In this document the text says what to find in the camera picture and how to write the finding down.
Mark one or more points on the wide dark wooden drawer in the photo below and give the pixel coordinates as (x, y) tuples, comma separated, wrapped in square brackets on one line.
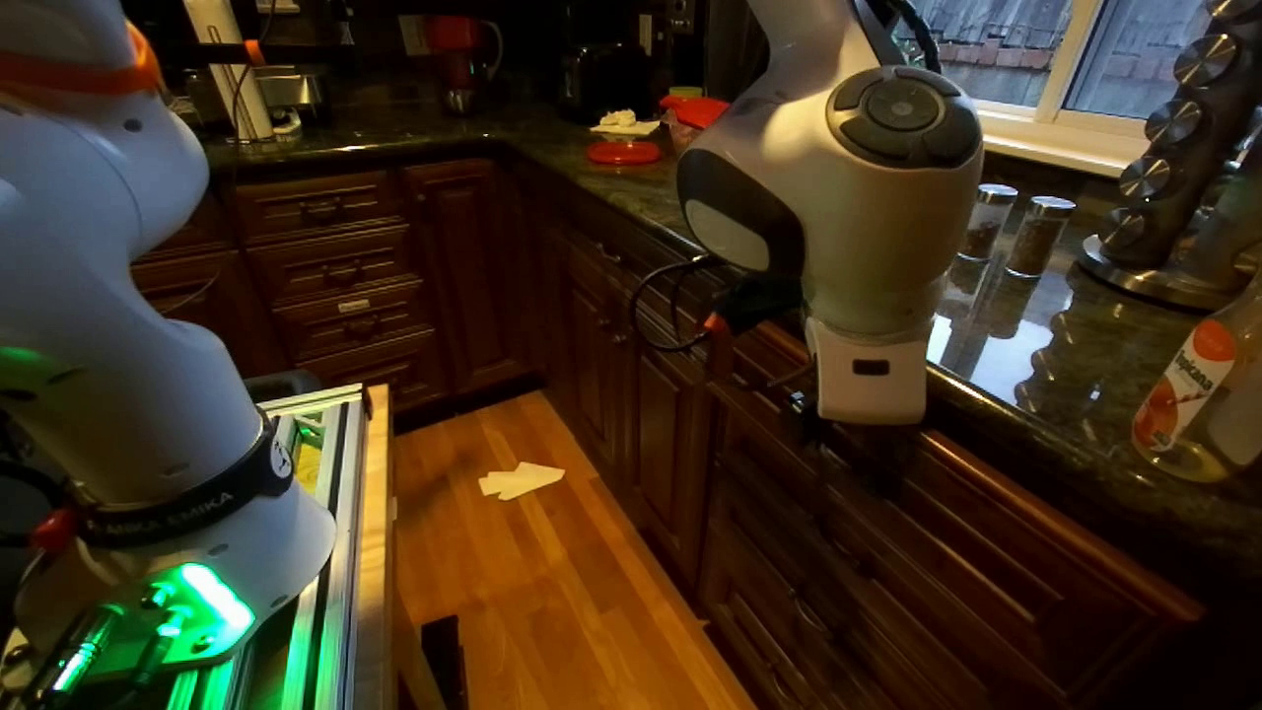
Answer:
[(751, 665), (803, 615), (1028, 553), (892, 594)]

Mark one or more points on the black rod orange tip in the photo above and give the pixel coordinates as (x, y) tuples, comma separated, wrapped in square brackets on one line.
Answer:
[(197, 54)]

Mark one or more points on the white slanted board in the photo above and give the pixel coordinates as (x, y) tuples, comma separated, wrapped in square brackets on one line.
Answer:
[(230, 63)]

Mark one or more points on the red kettle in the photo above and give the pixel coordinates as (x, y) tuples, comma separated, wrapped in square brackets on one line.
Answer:
[(459, 54)]

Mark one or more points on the red bowl on counter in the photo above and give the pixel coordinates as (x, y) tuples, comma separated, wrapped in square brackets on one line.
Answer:
[(697, 115)]

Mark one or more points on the white food item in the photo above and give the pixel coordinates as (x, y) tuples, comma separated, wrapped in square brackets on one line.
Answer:
[(626, 125)]

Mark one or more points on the crumpled white paper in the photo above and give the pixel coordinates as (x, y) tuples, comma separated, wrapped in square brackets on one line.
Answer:
[(518, 477)]

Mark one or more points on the aluminium frame robot cart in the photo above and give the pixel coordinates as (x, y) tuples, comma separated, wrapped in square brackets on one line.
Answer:
[(346, 553)]

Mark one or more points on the narrow dark wooden drawer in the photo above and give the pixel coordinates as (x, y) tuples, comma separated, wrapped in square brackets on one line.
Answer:
[(354, 305), (320, 205), (337, 263), (374, 357)]

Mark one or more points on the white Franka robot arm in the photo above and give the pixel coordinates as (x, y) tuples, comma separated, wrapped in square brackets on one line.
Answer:
[(119, 327)]

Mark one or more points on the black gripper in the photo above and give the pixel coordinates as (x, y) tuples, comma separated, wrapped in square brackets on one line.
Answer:
[(873, 453)]

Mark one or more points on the glass spice jar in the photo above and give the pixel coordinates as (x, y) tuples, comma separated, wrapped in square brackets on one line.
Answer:
[(1041, 238), (1001, 217)]

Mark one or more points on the white bottle orange label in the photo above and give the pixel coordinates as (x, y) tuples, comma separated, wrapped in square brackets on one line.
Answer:
[(1187, 381)]

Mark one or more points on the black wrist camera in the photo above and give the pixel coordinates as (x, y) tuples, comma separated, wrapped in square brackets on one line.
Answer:
[(764, 299)]

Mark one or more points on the metal spice rack carousel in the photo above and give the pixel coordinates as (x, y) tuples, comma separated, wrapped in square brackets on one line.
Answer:
[(1183, 171)]

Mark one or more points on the white framed window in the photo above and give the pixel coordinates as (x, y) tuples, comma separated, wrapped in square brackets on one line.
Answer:
[(1065, 63)]

